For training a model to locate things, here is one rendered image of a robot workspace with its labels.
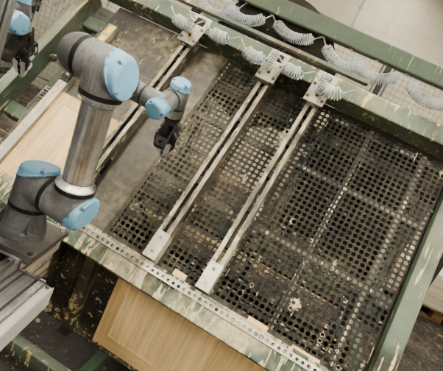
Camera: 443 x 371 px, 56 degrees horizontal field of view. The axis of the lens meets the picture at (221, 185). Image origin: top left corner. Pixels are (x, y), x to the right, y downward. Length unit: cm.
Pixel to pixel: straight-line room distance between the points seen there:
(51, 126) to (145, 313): 101
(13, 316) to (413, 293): 144
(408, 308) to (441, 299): 396
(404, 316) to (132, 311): 122
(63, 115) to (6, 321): 121
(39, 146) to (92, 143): 101
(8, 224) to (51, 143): 83
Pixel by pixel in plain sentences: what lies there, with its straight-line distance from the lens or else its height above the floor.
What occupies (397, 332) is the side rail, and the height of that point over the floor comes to 112.
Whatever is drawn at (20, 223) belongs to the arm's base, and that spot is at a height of 109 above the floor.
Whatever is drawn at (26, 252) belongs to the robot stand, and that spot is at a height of 104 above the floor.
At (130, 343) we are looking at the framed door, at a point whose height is 36.
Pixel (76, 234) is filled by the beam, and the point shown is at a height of 85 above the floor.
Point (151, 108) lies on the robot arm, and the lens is 145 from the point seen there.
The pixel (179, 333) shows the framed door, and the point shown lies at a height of 55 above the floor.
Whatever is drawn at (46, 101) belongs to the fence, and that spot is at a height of 122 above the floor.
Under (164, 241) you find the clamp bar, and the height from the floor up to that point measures 100.
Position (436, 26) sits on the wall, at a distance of 715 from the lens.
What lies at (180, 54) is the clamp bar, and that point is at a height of 169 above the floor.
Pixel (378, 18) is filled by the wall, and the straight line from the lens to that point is 695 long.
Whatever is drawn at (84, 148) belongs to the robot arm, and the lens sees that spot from 118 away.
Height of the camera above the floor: 178
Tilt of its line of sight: 16 degrees down
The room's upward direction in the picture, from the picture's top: 25 degrees clockwise
